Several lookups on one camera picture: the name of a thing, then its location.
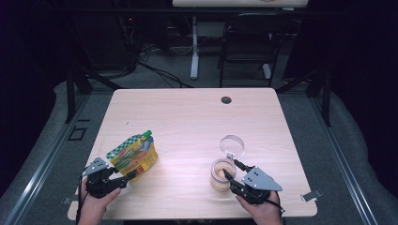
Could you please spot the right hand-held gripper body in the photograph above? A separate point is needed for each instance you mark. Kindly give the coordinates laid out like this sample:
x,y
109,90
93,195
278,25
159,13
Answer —
x,y
259,184

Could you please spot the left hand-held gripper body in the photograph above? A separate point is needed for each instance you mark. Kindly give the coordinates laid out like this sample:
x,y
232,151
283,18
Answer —
x,y
100,184

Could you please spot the clear glass jar with lid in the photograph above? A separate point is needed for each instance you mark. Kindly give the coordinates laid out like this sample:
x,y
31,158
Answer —
x,y
219,184

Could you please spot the yellow spouted pouch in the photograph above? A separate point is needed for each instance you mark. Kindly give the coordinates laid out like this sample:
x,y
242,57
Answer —
x,y
134,154

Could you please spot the person's left hand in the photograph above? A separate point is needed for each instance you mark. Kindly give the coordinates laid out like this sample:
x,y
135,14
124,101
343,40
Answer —
x,y
94,207

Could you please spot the person's right hand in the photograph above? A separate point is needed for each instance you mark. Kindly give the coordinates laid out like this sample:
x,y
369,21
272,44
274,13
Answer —
x,y
266,212

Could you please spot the grey tape piece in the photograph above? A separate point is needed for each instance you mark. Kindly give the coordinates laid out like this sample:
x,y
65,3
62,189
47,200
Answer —
x,y
311,195
67,200

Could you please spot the black metal stand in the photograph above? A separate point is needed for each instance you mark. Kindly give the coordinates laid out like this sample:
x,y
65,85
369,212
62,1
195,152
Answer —
x,y
326,100
70,93

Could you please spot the black chair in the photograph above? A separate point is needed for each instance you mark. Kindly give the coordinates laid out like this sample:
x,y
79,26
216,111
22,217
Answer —
x,y
250,43

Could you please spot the dark computer case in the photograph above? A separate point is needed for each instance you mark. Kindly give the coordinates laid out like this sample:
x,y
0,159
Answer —
x,y
103,43

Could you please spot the white background desk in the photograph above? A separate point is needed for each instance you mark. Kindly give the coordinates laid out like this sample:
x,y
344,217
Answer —
x,y
194,47

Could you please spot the pale rectangular box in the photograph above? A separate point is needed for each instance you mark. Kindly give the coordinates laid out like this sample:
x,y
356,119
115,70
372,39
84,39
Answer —
x,y
211,29

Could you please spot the aluminium floor rail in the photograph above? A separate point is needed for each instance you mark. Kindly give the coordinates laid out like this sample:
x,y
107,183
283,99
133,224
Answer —
x,y
47,159
341,159

